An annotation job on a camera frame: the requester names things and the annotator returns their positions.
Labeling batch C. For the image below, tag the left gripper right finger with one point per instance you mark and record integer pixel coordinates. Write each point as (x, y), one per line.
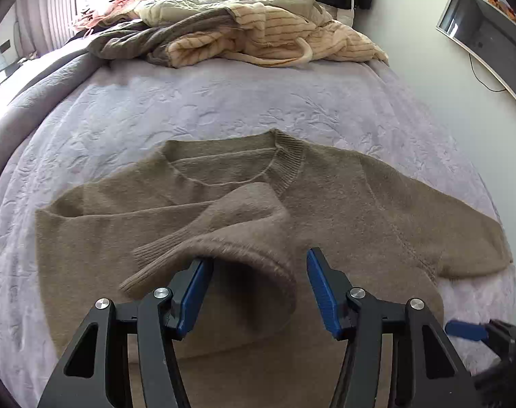
(403, 342)

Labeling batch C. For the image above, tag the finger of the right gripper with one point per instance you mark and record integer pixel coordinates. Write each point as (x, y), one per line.
(466, 330)

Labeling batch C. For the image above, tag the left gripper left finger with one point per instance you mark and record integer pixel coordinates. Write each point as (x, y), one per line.
(94, 370)

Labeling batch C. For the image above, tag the brown knit sweater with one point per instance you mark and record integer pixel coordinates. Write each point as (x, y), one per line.
(256, 204)

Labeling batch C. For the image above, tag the lavender embossed bedspread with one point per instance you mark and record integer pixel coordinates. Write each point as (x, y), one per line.
(67, 119)

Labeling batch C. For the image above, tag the dark grey garment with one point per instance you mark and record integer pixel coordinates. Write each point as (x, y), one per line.
(134, 39)

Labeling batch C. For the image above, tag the purple curtain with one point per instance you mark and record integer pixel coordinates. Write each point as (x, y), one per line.
(44, 25)

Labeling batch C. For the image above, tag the cream striped garment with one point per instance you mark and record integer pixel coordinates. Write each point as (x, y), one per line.
(270, 36)

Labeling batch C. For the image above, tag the wall mounted television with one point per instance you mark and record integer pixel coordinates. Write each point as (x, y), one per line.
(486, 33)

